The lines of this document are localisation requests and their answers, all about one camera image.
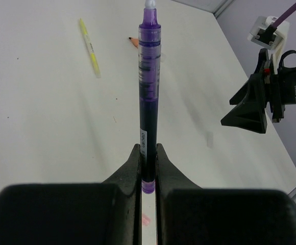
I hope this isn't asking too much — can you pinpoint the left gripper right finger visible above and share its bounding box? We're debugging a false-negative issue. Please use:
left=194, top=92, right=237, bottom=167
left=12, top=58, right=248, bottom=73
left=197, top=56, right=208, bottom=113
left=156, top=144, right=296, bottom=244

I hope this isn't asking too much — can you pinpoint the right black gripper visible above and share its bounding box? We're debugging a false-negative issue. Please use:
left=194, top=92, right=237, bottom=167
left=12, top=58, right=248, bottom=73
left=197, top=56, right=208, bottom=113
left=220, top=48, right=285, bottom=133

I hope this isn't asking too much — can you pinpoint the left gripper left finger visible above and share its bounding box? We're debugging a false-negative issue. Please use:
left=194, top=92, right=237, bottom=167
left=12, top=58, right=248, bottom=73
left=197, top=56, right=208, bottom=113
left=0, top=144, right=142, bottom=244

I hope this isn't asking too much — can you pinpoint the purple ink pen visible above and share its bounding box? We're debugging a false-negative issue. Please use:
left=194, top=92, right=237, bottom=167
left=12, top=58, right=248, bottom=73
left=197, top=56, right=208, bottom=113
left=138, top=1, right=161, bottom=194

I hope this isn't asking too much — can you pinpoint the orange marker with clear cap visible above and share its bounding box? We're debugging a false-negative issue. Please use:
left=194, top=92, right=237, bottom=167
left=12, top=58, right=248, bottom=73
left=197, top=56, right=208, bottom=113
left=128, top=37, right=139, bottom=48

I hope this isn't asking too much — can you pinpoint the pink transparent pen cap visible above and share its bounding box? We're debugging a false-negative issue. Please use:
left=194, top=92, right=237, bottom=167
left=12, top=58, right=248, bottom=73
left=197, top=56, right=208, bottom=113
left=142, top=213, right=151, bottom=227

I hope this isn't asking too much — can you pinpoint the yellow highlighter pen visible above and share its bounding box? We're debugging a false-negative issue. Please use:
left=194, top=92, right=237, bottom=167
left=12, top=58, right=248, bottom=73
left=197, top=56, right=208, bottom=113
left=79, top=18, right=101, bottom=78

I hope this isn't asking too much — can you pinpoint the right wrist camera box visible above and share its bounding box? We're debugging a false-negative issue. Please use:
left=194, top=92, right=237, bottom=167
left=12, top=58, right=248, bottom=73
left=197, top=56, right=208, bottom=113
left=248, top=16, right=290, bottom=61

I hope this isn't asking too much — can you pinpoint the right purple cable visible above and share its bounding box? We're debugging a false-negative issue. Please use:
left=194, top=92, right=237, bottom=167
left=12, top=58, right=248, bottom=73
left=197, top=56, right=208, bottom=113
left=272, top=0, right=296, bottom=26

